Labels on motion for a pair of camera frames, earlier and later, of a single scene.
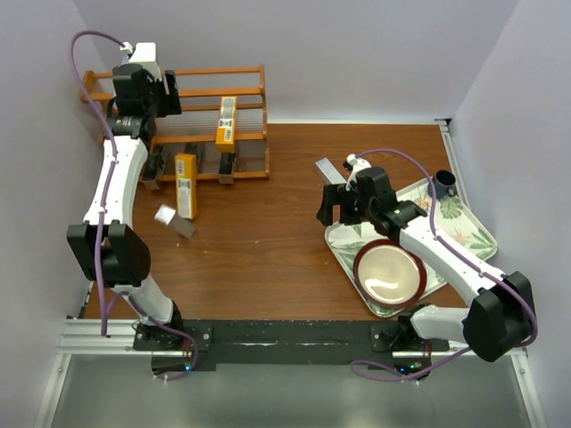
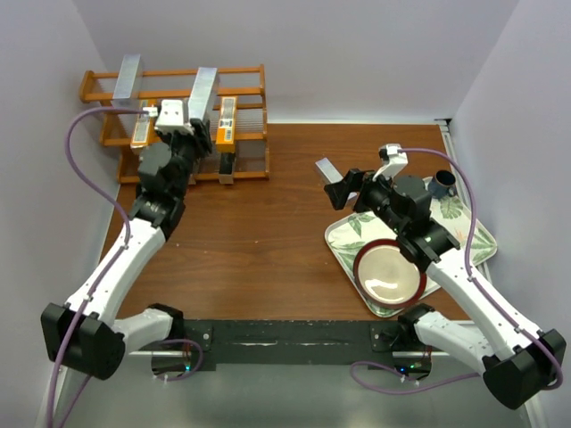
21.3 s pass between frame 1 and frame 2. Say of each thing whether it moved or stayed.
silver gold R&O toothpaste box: stayed
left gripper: moved
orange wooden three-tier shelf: stayed
